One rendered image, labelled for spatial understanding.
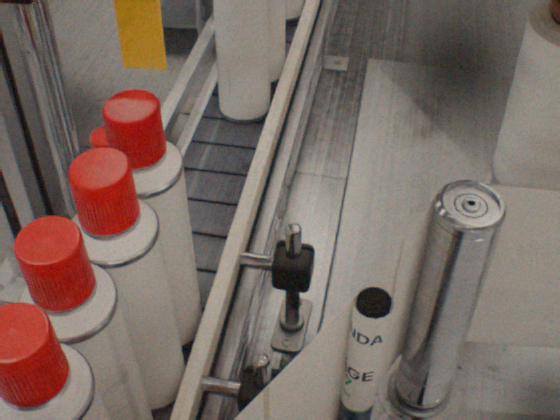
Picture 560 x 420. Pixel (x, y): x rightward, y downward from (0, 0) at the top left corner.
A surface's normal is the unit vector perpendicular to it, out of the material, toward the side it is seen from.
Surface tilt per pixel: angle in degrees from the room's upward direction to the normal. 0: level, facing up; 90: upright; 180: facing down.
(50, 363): 90
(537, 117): 87
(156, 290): 90
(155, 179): 42
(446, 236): 90
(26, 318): 2
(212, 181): 0
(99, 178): 2
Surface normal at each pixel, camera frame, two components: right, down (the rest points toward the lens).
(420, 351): -0.60, 0.56
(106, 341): 0.80, 0.43
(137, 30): -0.18, 0.69
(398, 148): 0.00, -0.71
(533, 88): -0.85, 0.38
